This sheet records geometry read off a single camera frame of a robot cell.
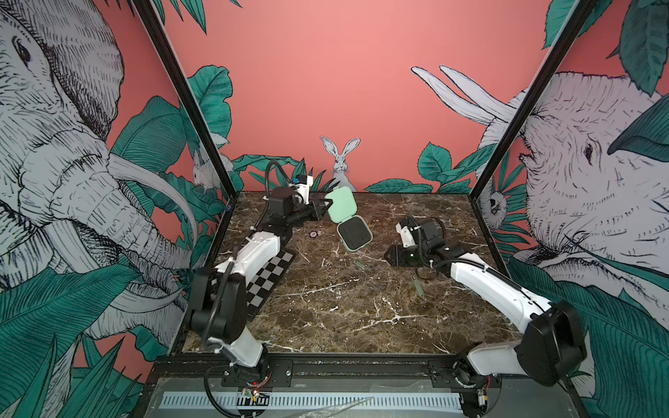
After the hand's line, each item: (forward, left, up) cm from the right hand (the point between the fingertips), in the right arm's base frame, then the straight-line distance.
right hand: (387, 251), depth 83 cm
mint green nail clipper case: (+8, +11, +1) cm, 13 cm away
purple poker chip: (+18, +28, -15) cm, 36 cm away
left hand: (+12, +17, +12) cm, 24 cm away
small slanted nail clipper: (+3, +7, -16) cm, 18 cm away
